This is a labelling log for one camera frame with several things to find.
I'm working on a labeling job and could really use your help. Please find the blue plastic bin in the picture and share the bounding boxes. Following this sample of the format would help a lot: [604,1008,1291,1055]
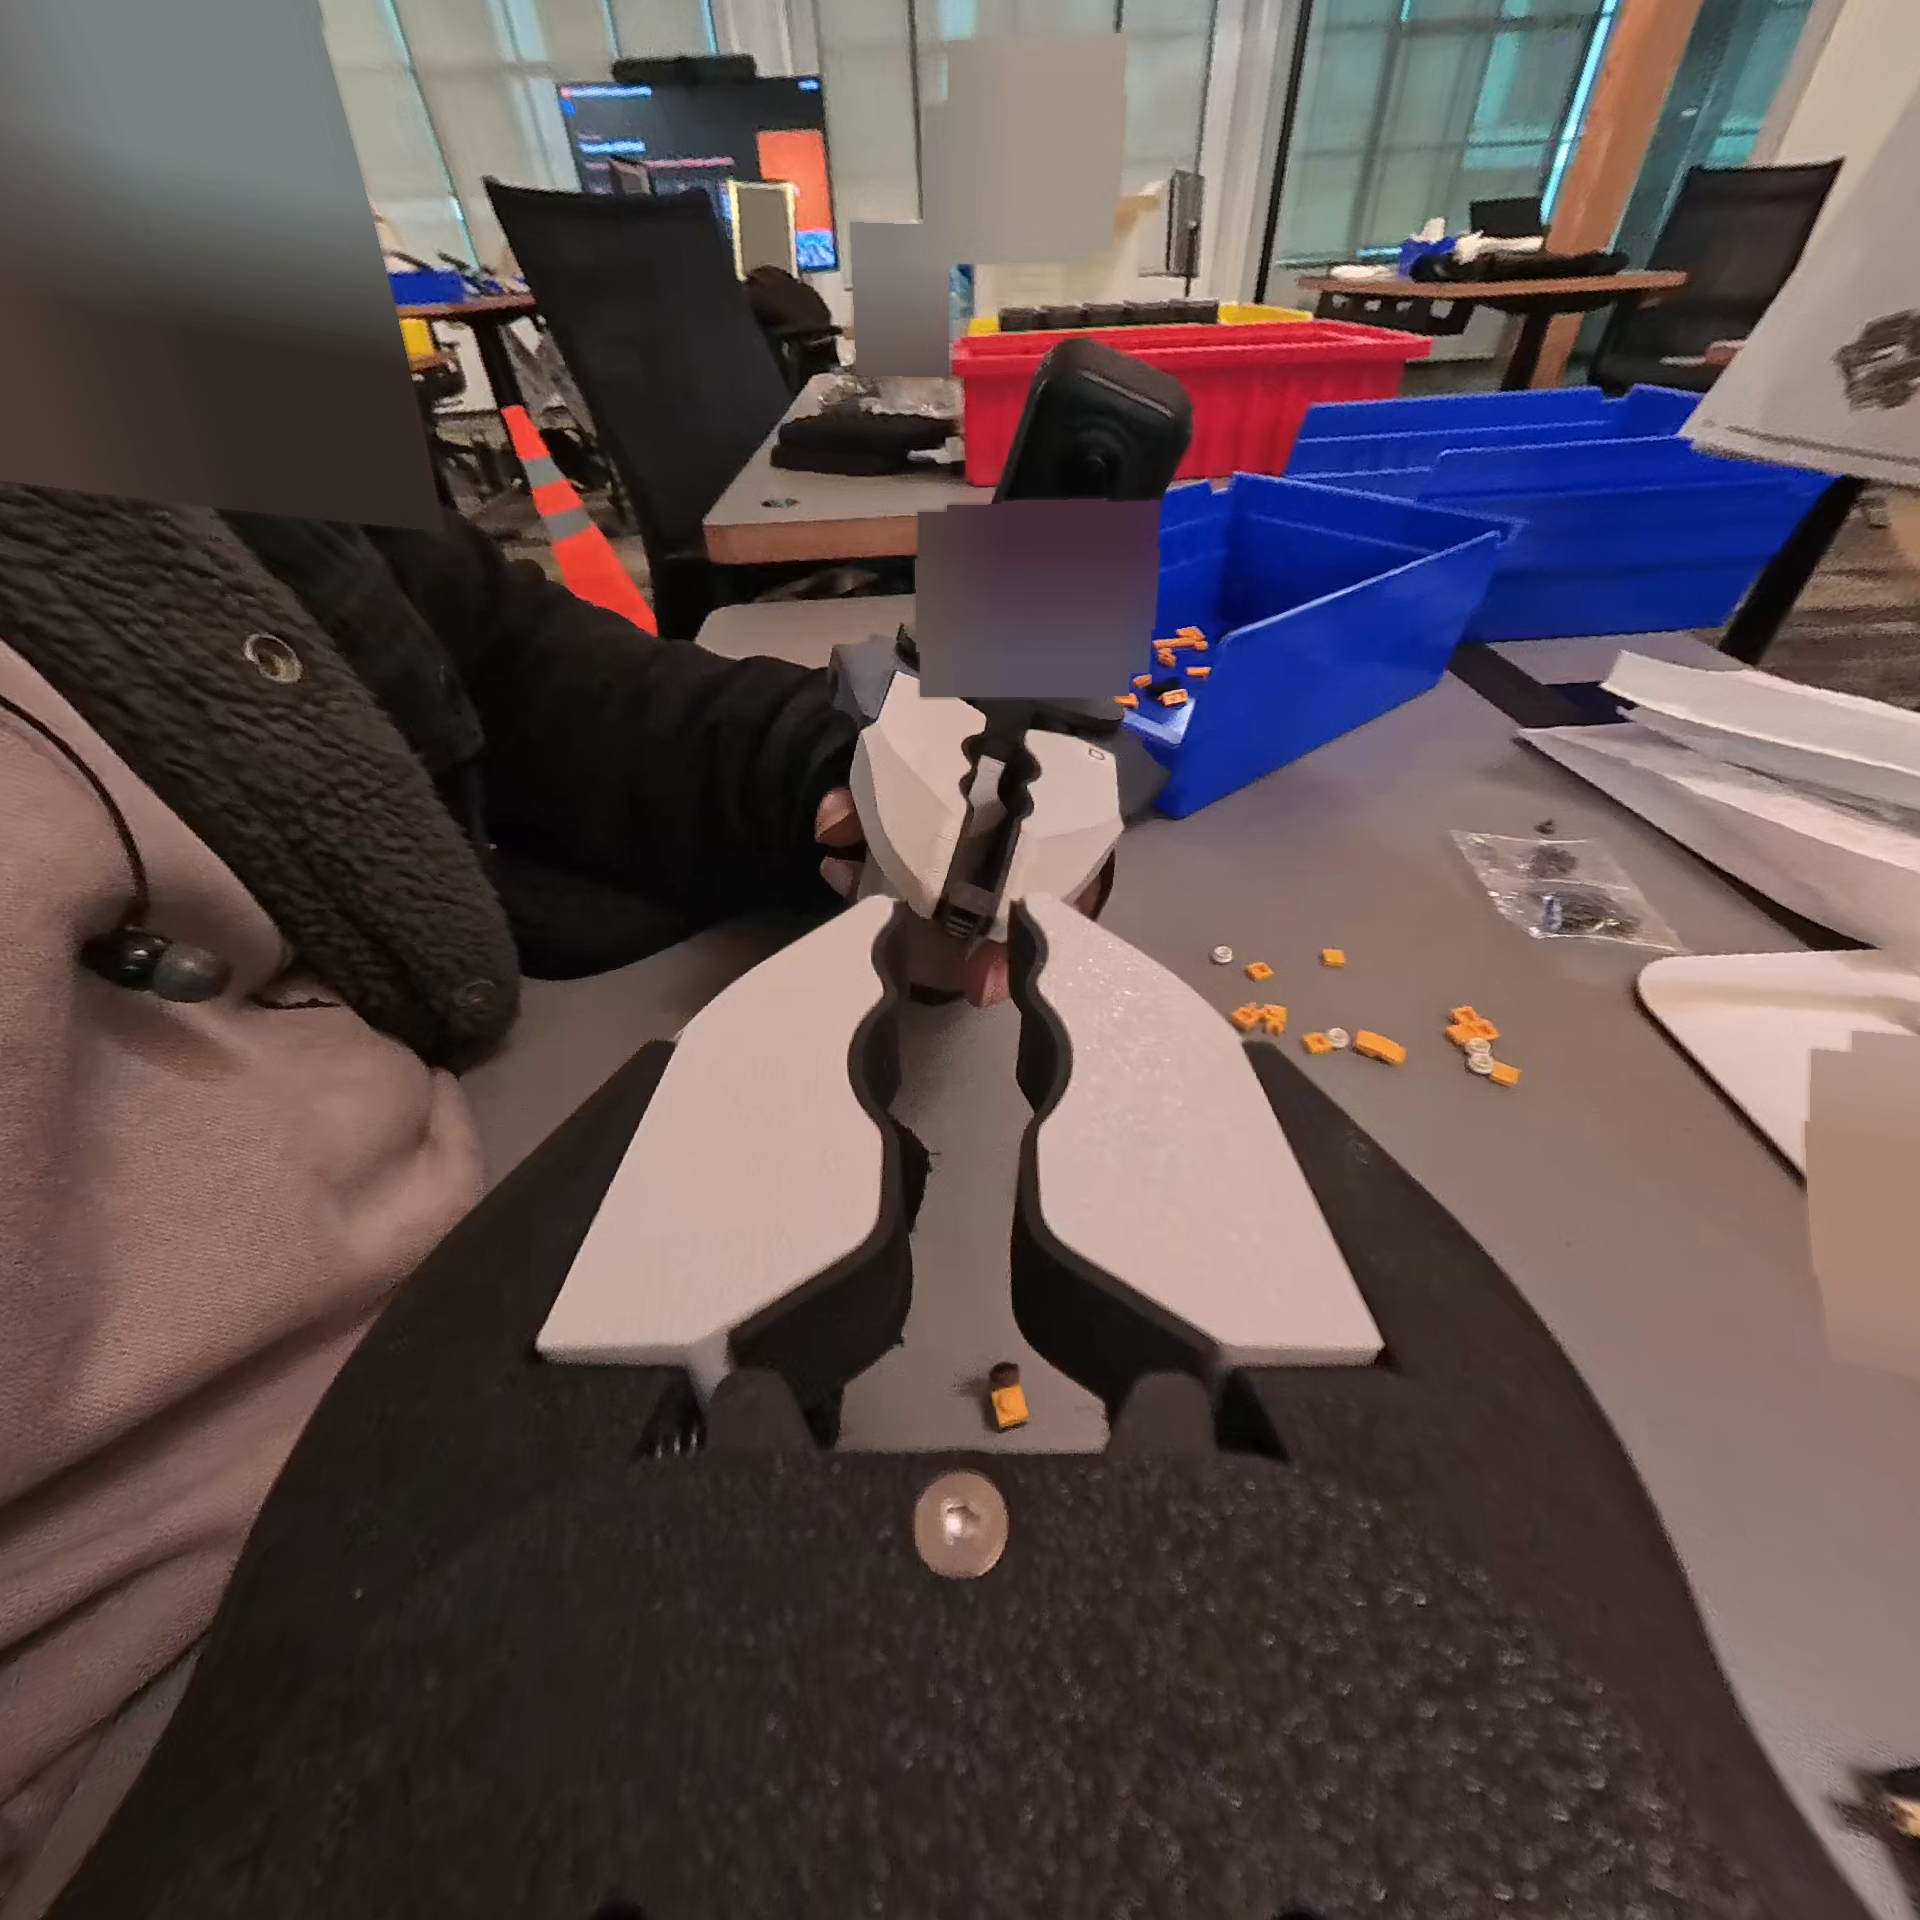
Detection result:
[1289,384,1705,482]
[1297,442,1844,650]
[1118,472,1526,818]

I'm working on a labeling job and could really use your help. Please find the white papers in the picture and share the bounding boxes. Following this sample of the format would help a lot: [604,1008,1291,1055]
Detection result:
[1598,650,1920,818]

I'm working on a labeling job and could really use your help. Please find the clear plastic parts bag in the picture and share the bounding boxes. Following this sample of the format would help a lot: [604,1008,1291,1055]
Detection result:
[1451,827,1684,957]

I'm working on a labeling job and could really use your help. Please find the black desk chair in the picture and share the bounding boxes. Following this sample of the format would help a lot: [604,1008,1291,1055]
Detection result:
[1592,157,1848,395]

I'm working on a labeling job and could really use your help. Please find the person's left hand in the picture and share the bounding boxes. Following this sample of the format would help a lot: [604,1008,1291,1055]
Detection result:
[815,787,1022,1010]

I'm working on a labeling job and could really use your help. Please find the lego instruction booklet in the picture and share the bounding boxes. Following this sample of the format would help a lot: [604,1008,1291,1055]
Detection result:
[1680,0,1920,490]

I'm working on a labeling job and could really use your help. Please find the wooden post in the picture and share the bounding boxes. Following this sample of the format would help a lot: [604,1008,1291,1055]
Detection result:
[1546,0,1705,279]

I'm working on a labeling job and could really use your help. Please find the heap of orange lego parts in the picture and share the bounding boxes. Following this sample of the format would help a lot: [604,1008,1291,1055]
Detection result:
[1118,621,1216,712]

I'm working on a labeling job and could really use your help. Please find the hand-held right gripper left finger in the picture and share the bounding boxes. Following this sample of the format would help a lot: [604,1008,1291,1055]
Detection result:
[535,896,924,1433]

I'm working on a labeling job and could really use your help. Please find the red plastic bin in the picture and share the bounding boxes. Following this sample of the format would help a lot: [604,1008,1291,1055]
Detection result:
[952,321,1433,490]

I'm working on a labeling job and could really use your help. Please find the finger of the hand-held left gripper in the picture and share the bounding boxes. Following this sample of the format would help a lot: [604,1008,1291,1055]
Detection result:
[984,724,1129,923]
[849,695,1011,939]

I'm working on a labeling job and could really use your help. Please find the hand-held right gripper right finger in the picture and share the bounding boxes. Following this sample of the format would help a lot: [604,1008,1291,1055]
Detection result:
[1008,896,1386,1433]

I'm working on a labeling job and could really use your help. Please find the beige sweatshirt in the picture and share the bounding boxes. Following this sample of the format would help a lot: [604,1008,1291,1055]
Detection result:
[0,639,489,1920]

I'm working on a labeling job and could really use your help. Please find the black mesh office chair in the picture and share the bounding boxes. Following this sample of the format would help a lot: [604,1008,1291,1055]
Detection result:
[483,176,799,641]

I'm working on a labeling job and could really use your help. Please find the wood-edged grey table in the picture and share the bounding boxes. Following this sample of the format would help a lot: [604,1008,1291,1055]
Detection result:
[703,375,993,569]

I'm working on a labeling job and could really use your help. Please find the orange traffic cone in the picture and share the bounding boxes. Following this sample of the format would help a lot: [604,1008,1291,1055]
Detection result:
[498,404,664,641]

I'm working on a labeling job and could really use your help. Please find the black fleece jacket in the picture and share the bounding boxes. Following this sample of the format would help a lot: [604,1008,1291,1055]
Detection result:
[0,481,529,1074]

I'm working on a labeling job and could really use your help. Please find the large display monitor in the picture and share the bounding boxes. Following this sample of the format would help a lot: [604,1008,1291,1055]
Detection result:
[555,76,841,275]

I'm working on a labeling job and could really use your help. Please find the yellow plastic bin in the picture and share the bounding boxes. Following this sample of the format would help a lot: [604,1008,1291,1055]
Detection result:
[967,300,1314,336]

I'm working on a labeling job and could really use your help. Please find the long wooden desk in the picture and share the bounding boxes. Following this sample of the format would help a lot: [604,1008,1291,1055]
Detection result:
[1297,267,1690,394]

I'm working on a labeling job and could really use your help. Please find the scattered small lego pieces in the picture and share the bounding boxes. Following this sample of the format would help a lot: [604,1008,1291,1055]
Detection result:
[1211,945,1526,1088]

